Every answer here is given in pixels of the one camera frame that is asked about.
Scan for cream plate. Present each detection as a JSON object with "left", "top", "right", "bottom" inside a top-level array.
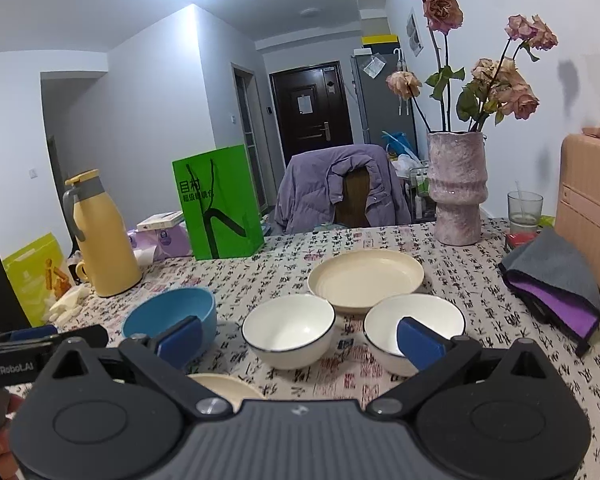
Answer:
[
  {"left": 307, "top": 249, "right": 426, "bottom": 315},
  {"left": 186, "top": 372, "right": 267, "bottom": 413}
]

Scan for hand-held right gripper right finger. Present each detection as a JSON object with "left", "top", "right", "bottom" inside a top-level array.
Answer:
[{"left": 365, "top": 316, "right": 556, "bottom": 421}]

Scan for bunch of dried roses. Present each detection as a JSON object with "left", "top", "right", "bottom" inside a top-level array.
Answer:
[{"left": 386, "top": 0, "right": 560, "bottom": 133}]

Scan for glass cup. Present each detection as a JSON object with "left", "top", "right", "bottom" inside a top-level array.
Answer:
[{"left": 508, "top": 191, "right": 544, "bottom": 235}]

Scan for white rubber gloves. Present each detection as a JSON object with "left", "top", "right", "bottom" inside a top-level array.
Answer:
[{"left": 47, "top": 285, "right": 88, "bottom": 323}]

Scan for grey interior door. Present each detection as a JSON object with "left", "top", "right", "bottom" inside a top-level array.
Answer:
[{"left": 231, "top": 63, "right": 266, "bottom": 206}]

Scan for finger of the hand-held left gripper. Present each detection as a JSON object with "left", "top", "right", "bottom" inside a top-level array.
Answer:
[
  {"left": 0, "top": 325, "right": 59, "bottom": 346},
  {"left": 0, "top": 324, "right": 109, "bottom": 356}
]

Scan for grey refrigerator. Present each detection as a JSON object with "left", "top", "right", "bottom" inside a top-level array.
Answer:
[{"left": 350, "top": 49, "right": 418, "bottom": 151}]

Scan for red box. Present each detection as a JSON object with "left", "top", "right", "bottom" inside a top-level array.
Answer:
[{"left": 505, "top": 231, "right": 538, "bottom": 253}]

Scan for blue bowl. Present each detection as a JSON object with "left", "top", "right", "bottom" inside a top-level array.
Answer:
[{"left": 122, "top": 287, "right": 218, "bottom": 356}]

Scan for bottle rack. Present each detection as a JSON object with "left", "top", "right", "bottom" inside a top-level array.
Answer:
[{"left": 402, "top": 157, "right": 438, "bottom": 221}]

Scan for blue plastic bag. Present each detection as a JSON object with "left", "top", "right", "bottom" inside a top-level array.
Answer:
[{"left": 381, "top": 130, "right": 413, "bottom": 153}]

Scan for yellow-green snack box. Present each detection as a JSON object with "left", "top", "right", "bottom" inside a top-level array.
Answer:
[{"left": 2, "top": 232, "right": 73, "bottom": 328}]

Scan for purple jacket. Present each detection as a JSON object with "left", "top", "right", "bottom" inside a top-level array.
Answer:
[{"left": 271, "top": 144, "right": 412, "bottom": 236}]

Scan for white bowl black rim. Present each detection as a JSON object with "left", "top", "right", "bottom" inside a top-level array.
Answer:
[
  {"left": 241, "top": 294, "right": 337, "bottom": 371},
  {"left": 363, "top": 294, "right": 466, "bottom": 377}
]

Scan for wooden chair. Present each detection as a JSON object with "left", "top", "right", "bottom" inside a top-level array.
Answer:
[{"left": 334, "top": 167, "right": 371, "bottom": 228}]

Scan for dark entrance door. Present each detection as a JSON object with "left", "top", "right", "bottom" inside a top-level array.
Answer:
[{"left": 269, "top": 61, "right": 355, "bottom": 161}]

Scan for white flat box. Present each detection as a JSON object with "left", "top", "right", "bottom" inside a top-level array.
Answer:
[{"left": 136, "top": 210, "right": 186, "bottom": 232}]

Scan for white umbrella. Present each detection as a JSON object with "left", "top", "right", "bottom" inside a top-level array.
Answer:
[{"left": 392, "top": 49, "right": 413, "bottom": 116}]

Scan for yellow thermos jug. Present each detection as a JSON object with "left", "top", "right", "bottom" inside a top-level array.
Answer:
[{"left": 63, "top": 169, "right": 143, "bottom": 297}]

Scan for purple tissue pack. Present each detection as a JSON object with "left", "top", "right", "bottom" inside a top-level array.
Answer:
[{"left": 126, "top": 222, "right": 193, "bottom": 263}]

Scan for grey purple cloth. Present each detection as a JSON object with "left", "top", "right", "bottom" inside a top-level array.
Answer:
[{"left": 497, "top": 228, "right": 600, "bottom": 357}]

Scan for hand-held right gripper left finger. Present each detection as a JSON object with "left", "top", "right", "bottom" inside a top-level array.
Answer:
[{"left": 45, "top": 316, "right": 233, "bottom": 420}]

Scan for wall picture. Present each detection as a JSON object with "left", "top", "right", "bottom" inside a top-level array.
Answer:
[{"left": 406, "top": 7, "right": 425, "bottom": 57}]

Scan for green paper bag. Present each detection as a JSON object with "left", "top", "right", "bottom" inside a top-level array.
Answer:
[{"left": 172, "top": 144, "right": 266, "bottom": 261}]

